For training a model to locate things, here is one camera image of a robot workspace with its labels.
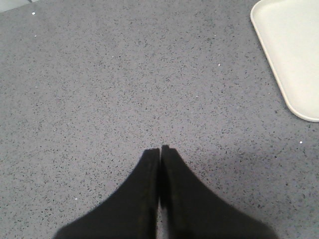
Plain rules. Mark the cream rectangular plastic tray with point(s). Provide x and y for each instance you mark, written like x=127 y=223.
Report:
x=288 y=31

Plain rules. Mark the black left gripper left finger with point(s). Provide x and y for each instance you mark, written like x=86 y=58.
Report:
x=129 y=213

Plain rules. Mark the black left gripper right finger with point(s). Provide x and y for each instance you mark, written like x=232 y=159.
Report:
x=195 y=212

